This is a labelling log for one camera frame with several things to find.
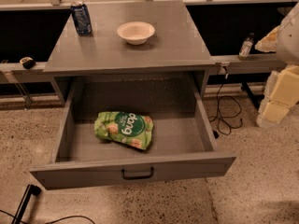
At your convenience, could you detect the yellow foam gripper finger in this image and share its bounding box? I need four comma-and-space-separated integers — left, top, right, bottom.
256, 65, 299, 128
255, 26, 279, 52

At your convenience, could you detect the green rice chip bag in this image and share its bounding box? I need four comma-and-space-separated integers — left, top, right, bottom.
94, 111, 153, 150

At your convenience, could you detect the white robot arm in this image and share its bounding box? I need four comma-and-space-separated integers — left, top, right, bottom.
255, 3, 299, 128

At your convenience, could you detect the grey open drawer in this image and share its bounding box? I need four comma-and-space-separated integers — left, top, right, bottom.
30, 75, 235, 189

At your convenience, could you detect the grey counter cabinet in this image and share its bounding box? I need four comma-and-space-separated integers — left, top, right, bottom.
42, 0, 217, 107

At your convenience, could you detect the small clear bottle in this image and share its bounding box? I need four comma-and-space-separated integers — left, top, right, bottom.
238, 33, 255, 60

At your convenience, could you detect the white bowl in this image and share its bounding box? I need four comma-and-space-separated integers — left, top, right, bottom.
117, 21, 155, 46

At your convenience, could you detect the blue soda can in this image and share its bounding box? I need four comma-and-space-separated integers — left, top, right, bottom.
71, 2, 93, 35

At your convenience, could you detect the yellow black tape measure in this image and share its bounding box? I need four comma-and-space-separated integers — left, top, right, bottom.
20, 57, 36, 69

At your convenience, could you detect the black cable on floor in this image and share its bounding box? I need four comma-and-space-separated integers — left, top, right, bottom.
208, 73, 244, 139

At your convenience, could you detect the black drawer handle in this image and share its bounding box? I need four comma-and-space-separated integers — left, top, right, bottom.
121, 167, 154, 180

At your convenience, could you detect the black stand with cable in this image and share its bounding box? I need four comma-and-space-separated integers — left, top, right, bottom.
0, 184, 95, 224

